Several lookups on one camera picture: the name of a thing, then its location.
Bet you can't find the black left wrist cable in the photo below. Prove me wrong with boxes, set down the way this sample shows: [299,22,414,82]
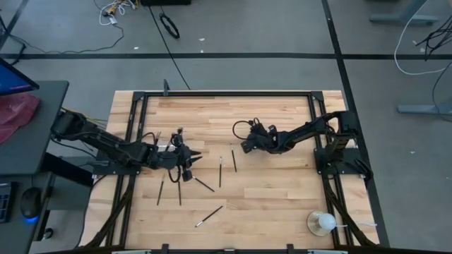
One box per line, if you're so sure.
[168,165,183,183]

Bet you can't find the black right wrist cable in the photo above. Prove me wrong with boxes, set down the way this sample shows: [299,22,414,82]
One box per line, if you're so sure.
[232,119,255,140]

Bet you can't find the white lamp cable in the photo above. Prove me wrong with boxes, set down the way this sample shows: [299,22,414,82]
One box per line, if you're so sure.
[335,222,378,229]

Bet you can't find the black box on floor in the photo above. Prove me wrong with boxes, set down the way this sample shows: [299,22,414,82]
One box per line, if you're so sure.
[140,0,192,7]

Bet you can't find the black aluminium table frame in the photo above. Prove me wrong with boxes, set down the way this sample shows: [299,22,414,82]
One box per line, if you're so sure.
[81,90,381,254]

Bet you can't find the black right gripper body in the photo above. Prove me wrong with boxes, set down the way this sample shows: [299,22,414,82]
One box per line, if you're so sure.
[246,126,280,152]

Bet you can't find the black keyboard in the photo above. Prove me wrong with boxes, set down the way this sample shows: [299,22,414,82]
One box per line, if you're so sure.
[0,182,13,224]

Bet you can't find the thin black floor cable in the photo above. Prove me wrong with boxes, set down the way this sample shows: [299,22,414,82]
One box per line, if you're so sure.
[0,24,125,56]

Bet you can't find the white floor cable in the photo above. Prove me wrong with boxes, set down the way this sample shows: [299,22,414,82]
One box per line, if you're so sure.
[394,0,452,76]

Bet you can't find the black side desk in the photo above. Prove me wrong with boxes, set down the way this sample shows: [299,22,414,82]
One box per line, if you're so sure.
[0,80,70,254]

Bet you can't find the long black floor cable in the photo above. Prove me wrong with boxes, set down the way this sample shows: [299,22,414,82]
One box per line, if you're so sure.
[148,5,191,91]

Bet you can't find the yellow cables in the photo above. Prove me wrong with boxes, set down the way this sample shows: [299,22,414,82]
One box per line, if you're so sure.
[61,107,109,128]

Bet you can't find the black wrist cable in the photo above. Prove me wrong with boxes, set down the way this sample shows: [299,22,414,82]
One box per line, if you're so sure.
[168,165,183,183]
[232,119,255,140]

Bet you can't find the computer monitor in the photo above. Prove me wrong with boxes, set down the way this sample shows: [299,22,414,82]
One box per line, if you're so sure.
[0,58,40,96]

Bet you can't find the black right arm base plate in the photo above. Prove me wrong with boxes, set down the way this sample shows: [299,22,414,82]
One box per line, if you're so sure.
[314,147,364,176]

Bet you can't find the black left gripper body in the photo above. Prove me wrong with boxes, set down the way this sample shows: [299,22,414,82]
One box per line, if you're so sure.
[155,135,191,172]

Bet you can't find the pink cloth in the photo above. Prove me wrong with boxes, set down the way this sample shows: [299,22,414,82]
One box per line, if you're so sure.
[0,93,41,144]

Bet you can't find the white and yellow cable bundle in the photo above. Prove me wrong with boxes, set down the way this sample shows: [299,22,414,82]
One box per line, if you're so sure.
[93,0,141,26]

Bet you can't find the grey desk leg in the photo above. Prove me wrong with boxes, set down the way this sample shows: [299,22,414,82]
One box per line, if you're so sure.
[369,0,441,25]
[397,80,452,116]

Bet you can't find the black curved floor cable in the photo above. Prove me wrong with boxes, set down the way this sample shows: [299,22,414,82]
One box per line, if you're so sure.
[432,61,452,114]

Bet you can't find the black tangled cable bundle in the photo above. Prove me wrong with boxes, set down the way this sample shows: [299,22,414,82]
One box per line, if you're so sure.
[415,24,452,61]

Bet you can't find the white globe lamp gold base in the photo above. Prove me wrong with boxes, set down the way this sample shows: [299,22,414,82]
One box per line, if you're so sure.
[306,210,337,237]

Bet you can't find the coiled black floor cable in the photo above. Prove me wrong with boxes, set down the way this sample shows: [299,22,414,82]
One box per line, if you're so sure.
[159,13,181,40]

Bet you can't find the black computer mouse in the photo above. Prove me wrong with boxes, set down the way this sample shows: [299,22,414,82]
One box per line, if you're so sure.
[20,186,42,224]

